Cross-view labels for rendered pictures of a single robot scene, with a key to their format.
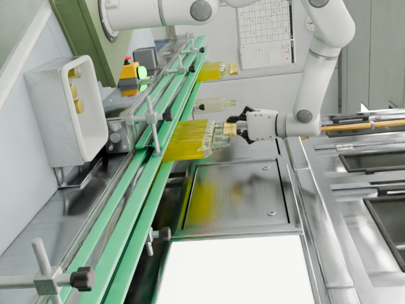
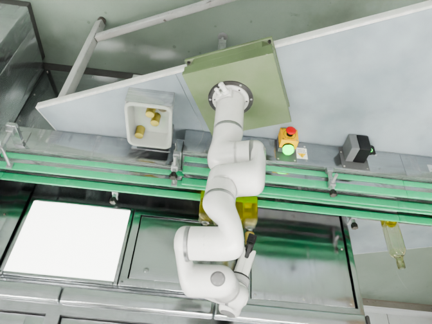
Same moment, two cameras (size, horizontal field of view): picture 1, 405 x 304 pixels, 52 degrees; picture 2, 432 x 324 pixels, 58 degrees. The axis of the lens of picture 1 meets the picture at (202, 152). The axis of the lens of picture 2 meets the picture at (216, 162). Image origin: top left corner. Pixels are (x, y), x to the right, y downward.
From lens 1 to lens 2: 1.54 m
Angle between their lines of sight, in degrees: 66
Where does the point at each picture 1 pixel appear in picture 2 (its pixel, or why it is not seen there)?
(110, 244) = (70, 170)
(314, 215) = (135, 298)
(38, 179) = (118, 127)
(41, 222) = (96, 139)
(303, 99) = not seen: hidden behind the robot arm
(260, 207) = (156, 263)
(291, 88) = not seen: outside the picture
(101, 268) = (52, 168)
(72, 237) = (75, 153)
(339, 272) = (71, 296)
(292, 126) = not seen: hidden behind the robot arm
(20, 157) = (107, 114)
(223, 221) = (145, 239)
